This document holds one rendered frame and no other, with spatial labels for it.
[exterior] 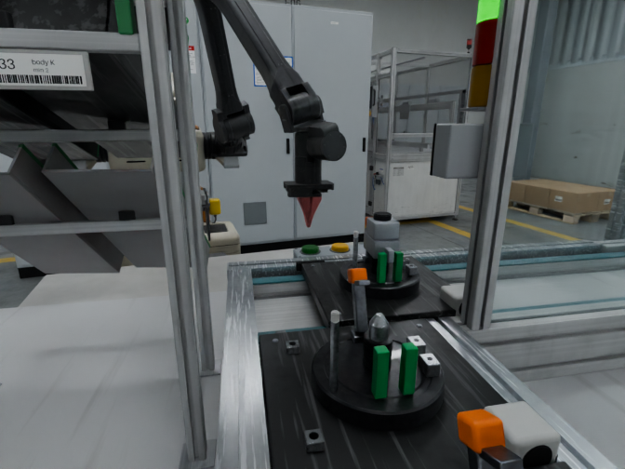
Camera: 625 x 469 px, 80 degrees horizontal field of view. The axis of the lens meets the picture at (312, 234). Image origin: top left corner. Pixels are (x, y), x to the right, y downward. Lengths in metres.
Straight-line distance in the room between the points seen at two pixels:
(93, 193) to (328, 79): 3.38
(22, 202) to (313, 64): 3.37
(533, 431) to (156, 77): 0.44
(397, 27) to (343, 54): 5.73
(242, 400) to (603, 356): 0.58
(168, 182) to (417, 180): 4.69
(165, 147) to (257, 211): 3.31
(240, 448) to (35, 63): 0.37
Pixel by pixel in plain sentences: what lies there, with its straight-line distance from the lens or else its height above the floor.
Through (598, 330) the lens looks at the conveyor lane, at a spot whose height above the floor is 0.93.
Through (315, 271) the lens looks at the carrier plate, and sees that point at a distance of 0.72.
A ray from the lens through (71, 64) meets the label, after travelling 0.39.
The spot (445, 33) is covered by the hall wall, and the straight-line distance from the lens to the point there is 10.25.
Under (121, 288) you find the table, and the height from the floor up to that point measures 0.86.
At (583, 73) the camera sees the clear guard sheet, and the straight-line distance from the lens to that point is 0.61.
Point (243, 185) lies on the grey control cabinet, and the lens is 3.62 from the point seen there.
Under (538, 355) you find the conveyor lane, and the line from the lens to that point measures 0.68.
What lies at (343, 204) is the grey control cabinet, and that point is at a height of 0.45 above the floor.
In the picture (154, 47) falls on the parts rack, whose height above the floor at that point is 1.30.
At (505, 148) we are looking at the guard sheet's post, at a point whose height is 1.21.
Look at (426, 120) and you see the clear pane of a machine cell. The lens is 4.98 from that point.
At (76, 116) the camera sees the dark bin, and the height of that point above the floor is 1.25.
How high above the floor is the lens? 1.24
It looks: 16 degrees down
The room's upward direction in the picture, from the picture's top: straight up
